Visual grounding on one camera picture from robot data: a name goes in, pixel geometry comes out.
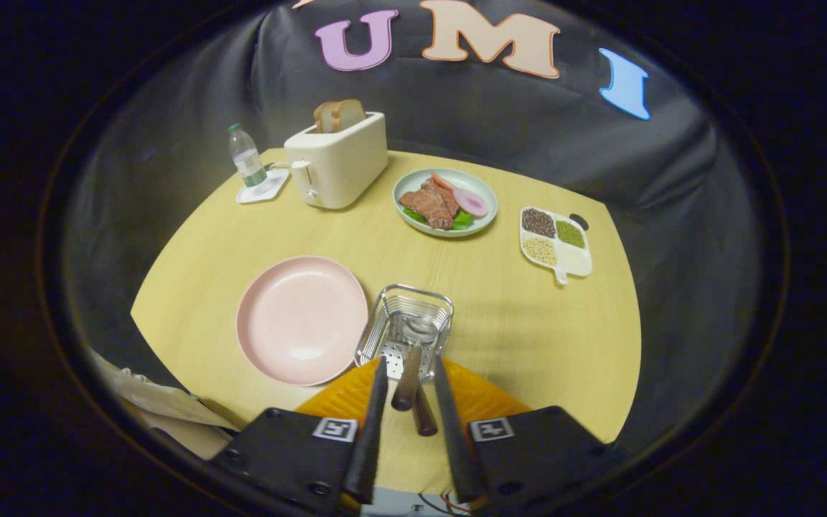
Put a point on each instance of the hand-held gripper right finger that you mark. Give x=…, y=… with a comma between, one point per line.
x=453, y=445

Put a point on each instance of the white square coaster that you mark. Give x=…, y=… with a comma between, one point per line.
x=273, y=188

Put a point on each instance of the beige cloth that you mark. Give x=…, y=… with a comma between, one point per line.
x=155, y=402

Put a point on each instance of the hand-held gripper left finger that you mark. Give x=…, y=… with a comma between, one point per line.
x=370, y=445

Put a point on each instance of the pink round plate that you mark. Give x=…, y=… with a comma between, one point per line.
x=298, y=323

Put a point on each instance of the clear plastic water bottle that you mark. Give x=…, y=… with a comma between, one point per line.
x=248, y=161

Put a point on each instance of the brown meat slices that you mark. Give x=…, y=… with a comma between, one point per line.
x=428, y=205

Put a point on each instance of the orange food strip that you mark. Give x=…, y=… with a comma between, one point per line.
x=442, y=181

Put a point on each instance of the pink ham slice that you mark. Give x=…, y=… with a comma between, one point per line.
x=471, y=202

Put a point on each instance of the white divided grain dish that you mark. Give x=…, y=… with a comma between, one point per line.
x=575, y=260

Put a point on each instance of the cream white toaster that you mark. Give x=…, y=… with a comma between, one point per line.
x=345, y=165

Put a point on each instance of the pale green food plate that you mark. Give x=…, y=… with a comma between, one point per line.
x=482, y=185

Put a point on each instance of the green lettuce leaf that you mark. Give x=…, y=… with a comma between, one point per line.
x=462, y=221

